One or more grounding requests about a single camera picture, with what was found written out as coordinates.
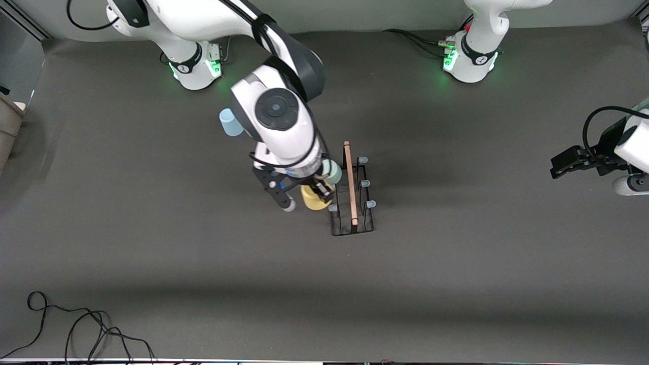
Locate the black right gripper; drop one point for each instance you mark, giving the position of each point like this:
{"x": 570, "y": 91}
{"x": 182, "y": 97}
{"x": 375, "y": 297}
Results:
{"x": 320, "y": 189}

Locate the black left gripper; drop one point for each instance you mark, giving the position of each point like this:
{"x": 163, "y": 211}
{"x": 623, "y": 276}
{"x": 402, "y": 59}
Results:
{"x": 604, "y": 153}

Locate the yellow plastic cup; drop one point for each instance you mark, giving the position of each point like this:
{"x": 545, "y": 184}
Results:
{"x": 312, "y": 202}

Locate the pale green plastic cup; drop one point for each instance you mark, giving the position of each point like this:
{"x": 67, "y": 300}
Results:
{"x": 333, "y": 172}

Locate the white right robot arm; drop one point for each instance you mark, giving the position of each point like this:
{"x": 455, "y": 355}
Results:
{"x": 279, "y": 116}

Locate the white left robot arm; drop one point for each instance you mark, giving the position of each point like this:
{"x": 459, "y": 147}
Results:
{"x": 479, "y": 45}

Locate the light blue plastic cup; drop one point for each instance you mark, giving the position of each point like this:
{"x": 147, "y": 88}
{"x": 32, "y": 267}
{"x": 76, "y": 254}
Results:
{"x": 228, "y": 124}

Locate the dark grey table mat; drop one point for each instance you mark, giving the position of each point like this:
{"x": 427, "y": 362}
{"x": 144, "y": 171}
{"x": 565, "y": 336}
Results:
{"x": 405, "y": 304}

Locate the black frame rail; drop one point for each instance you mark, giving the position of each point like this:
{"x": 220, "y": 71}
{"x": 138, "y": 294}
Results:
{"x": 28, "y": 23}

